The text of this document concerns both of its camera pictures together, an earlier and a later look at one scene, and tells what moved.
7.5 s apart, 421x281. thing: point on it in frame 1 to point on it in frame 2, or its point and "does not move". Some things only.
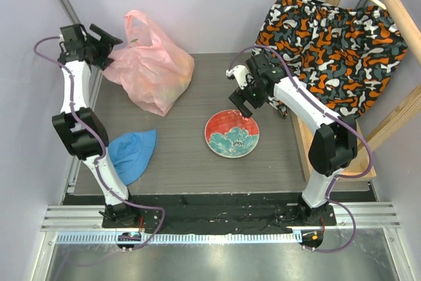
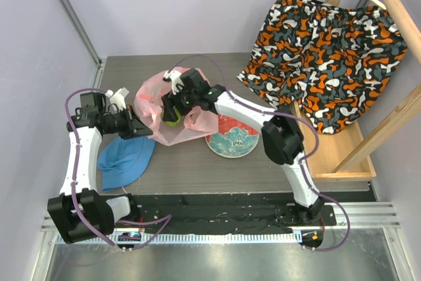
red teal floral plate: [229, 134] does not move
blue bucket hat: [131, 153] does not move
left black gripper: [106, 44] to [134, 127]
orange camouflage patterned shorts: [350, 54] does not move
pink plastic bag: [152, 72] to [147, 103]
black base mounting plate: [216, 212] does not move
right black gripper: [243, 97] to [169, 104]
